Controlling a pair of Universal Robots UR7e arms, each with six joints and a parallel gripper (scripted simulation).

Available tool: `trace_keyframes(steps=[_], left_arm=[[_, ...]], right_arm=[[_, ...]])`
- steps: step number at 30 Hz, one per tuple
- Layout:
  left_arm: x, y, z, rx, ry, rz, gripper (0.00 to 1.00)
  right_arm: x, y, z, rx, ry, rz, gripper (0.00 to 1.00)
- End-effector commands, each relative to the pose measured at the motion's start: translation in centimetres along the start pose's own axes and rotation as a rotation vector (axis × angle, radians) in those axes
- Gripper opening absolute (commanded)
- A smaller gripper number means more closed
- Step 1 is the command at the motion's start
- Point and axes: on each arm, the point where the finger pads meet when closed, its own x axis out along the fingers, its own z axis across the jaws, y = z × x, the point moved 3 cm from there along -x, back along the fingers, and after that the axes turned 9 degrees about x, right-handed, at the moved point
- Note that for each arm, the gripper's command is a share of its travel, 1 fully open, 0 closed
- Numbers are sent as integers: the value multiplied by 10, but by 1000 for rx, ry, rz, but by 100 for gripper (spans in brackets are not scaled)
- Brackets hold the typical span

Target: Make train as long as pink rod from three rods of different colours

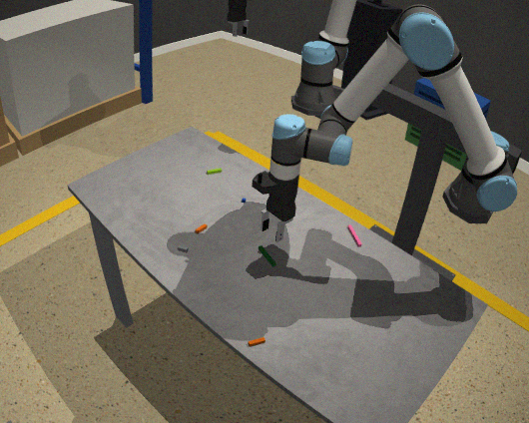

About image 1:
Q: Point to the orange rod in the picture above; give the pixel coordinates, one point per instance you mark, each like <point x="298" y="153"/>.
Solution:
<point x="256" y="341"/>
<point x="201" y="228"/>

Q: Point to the pink rod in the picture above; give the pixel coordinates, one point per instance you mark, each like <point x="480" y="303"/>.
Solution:
<point x="354" y="235"/>

